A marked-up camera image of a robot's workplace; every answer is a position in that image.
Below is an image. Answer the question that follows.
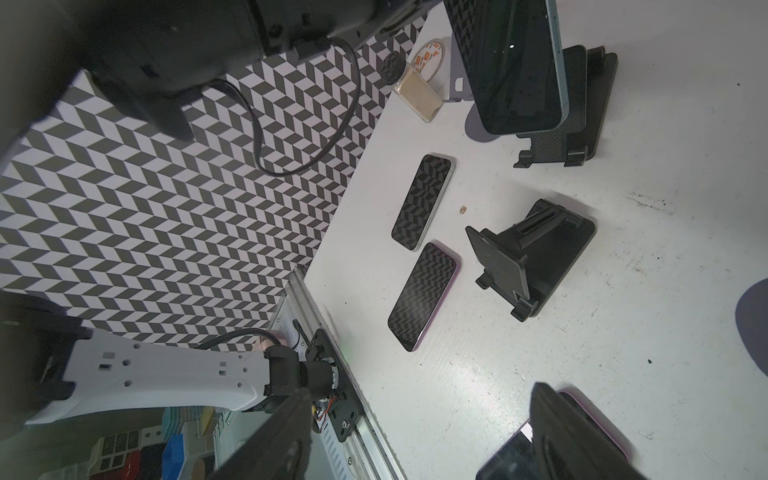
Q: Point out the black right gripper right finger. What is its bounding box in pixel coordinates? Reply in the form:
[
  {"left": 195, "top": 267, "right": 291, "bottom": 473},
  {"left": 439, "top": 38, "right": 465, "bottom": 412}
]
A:
[{"left": 530, "top": 382, "right": 643, "bottom": 479}]

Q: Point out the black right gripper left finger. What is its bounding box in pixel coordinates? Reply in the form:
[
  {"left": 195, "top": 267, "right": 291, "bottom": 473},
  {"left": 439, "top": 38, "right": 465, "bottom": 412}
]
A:
[{"left": 211, "top": 388, "right": 313, "bottom": 479}]

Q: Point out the purple edged phone black stand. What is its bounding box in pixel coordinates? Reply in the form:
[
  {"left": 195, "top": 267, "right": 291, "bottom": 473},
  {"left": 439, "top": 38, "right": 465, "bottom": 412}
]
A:
[{"left": 387, "top": 242, "right": 460, "bottom": 352}]

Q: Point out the teal phone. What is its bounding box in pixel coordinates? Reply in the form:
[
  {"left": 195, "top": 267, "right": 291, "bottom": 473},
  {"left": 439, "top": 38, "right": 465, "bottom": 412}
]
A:
[{"left": 444, "top": 0, "right": 569, "bottom": 136}]

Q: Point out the grey round stand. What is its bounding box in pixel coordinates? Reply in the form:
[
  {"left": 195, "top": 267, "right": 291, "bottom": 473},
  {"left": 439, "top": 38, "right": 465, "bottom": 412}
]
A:
[
  {"left": 448, "top": 35, "right": 498, "bottom": 143},
  {"left": 735, "top": 279, "right": 768, "bottom": 375}
]

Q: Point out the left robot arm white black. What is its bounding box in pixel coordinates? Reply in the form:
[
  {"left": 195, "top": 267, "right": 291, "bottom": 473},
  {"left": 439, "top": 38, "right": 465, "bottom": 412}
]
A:
[{"left": 1, "top": 1, "right": 431, "bottom": 436}]

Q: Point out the black folding phone stand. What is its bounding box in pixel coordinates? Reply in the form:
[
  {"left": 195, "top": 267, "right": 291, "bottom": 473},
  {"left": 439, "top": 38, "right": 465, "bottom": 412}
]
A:
[{"left": 515, "top": 45, "right": 618, "bottom": 168}]

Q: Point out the spice jar with black lid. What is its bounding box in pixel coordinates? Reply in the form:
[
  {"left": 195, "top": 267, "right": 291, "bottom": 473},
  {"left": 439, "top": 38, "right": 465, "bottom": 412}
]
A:
[{"left": 378, "top": 51, "right": 443, "bottom": 123}]

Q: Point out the white packing tape roll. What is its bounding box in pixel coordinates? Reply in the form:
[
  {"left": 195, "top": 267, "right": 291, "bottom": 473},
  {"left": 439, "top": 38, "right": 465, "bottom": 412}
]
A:
[{"left": 410, "top": 38, "right": 450, "bottom": 85}]

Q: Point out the metal base rail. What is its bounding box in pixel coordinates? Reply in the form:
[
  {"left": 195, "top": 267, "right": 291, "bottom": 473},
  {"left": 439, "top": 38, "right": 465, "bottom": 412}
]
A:
[{"left": 215, "top": 266, "right": 409, "bottom": 480}]

